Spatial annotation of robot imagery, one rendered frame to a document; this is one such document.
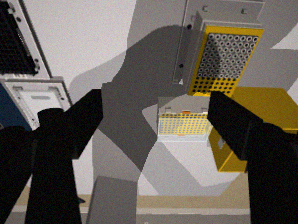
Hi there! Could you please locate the blue open-top bin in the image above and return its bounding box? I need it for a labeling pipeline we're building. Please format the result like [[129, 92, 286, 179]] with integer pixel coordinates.
[[0, 82, 32, 131]]

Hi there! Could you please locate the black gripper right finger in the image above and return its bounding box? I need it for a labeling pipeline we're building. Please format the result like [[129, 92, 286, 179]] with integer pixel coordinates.
[[207, 91, 298, 224]]

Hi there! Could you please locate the yellow open bin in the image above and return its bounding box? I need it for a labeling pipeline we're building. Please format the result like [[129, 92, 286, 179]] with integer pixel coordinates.
[[208, 87, 298, 172]]

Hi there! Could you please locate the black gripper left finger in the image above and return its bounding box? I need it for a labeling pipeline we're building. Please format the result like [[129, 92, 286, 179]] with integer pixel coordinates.
[[0, 89, 103, 224]]

